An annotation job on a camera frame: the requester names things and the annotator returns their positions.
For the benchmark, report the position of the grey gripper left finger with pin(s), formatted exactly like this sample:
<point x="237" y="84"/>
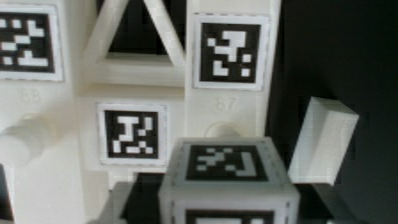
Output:
<point x="133" y="205"/>

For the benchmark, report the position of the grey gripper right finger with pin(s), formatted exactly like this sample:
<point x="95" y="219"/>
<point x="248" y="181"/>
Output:
<point x="323" y="208"/>

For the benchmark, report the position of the white tagged cube nut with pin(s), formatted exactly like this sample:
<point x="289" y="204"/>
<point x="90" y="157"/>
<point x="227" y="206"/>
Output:
<point x="227" y="185"/>

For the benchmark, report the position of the white chair back frame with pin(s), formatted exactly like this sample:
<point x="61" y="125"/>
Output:
<point x="56" y="37"/>

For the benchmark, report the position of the white chair leg with tag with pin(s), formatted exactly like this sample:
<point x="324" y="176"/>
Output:
<point x="324" y="140"/>

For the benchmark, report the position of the white chair seat part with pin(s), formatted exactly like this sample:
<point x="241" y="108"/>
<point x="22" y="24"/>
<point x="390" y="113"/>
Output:
<point x="131" y="125"/>

